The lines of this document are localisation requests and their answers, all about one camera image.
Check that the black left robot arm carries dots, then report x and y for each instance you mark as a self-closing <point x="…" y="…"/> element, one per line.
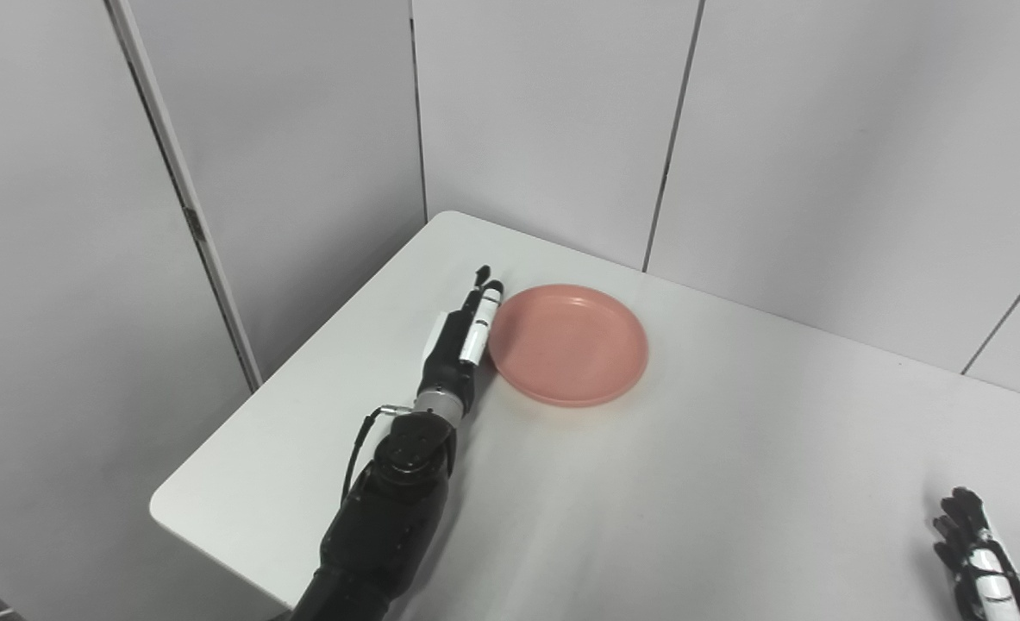
<point x="389" y="517"/>

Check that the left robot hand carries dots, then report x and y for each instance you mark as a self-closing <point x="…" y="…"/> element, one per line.
<point x="460" y="345"/>

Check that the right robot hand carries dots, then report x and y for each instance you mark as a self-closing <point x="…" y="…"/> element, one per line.
<point x="988" y="569"/>

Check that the pink plate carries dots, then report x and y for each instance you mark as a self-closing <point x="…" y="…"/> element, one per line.
<point x="568" y="344"/>

